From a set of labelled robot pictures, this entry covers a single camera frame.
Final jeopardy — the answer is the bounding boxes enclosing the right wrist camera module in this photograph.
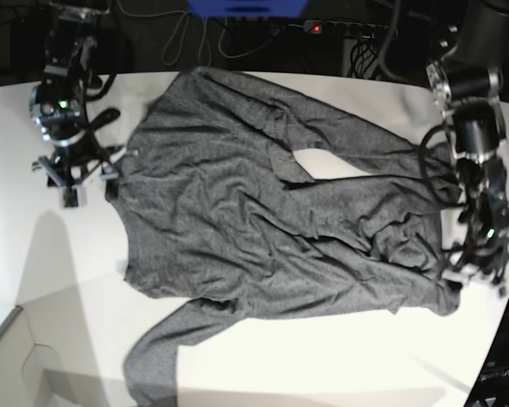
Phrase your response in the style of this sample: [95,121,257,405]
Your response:
[60,185,87,209]

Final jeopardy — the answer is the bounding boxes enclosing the blue plastic panel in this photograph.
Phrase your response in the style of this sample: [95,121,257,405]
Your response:
[188,0,308,18]

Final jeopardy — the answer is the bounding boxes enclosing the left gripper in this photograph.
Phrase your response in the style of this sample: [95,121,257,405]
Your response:
[440,228,509,297]

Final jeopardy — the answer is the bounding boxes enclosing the white looped cable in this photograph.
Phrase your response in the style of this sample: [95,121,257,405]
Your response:
[159,9,281,67]

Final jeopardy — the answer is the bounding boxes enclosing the black power strip red switch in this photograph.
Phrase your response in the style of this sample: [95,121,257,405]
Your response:
[302,20,389,40]

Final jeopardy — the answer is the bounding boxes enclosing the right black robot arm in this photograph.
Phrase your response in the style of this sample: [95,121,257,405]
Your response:
[29,1,124,208]

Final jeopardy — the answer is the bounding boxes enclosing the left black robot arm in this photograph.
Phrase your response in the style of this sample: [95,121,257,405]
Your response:
[417,1,509,298]

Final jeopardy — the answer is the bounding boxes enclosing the grey long-sleeve t-shirt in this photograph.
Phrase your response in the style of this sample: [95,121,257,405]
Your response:
[110,67,461,406]

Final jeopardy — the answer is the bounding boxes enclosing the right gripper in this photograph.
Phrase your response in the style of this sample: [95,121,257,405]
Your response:
[31,145,126,201]

